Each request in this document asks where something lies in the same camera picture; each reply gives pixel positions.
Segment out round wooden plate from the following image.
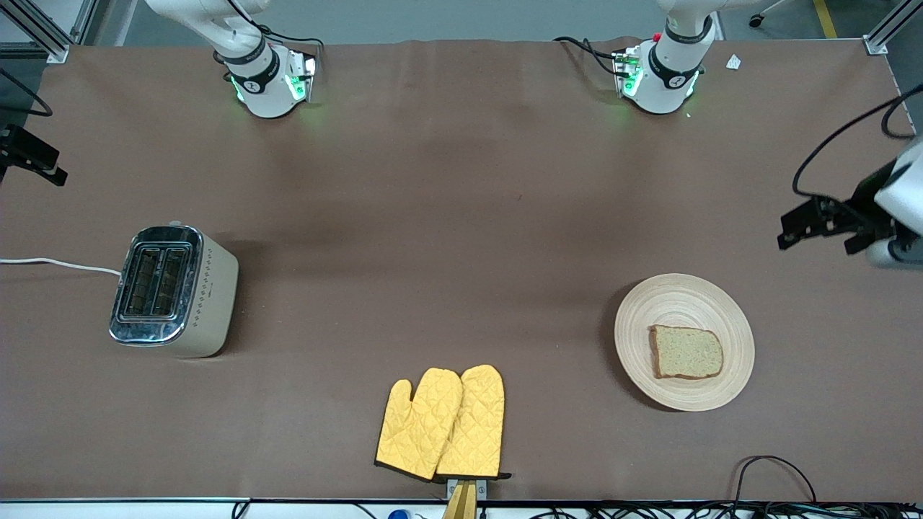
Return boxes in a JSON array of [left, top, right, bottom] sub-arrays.
[[614, 272, 756, 413]]

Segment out brown bread toast slice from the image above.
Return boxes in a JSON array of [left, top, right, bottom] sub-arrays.
[[648, 324, 725, 381]]

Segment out cream and chrome toaster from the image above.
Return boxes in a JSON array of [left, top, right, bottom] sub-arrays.
[[108, 221, 239, 359]]

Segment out brown table cover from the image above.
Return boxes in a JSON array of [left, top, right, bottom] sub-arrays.
[[0, 36, 923, 503]]

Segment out yellow quilted oven mitt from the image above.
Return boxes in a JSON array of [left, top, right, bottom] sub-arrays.
[[436, 364, 506, 481], [374, 368, 464, 482]]

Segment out wooden stick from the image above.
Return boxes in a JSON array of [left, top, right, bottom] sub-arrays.
[[442, 482, 478, 519]]

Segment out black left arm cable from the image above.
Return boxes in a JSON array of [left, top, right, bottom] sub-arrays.
[[792, 84, 923, 200]]

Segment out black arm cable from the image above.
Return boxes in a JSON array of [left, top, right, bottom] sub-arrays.
[[792, 84, 923, 200], [0, 67, 54, 118]]

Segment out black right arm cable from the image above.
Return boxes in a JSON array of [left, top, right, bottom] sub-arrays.
[[0, 67, 54, 118]]

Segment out white toaster power cord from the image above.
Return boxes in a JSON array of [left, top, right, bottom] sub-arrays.
[[0, 257, 123, 278]]

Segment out aluminium frame profile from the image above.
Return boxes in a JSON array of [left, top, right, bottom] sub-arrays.
[[0, 0, 99, 63], [863, 0, 923, 56]]

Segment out black looped cable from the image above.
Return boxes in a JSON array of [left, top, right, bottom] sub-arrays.
[[733, 455, 818, 506]]

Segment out black right base cable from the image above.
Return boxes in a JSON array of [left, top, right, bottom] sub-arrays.
[[256, 24, 326, 56]]

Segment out black base cable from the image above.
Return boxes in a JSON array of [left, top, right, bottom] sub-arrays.
[[553, 35, 630, 78], [256, 24, 326, 56]]

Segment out black left base cable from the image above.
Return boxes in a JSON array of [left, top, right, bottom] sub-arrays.
[[553, 35, 630, 78]]

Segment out small metal bracket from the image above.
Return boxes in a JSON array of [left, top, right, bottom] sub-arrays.
[[445, 477, 488, 502]]

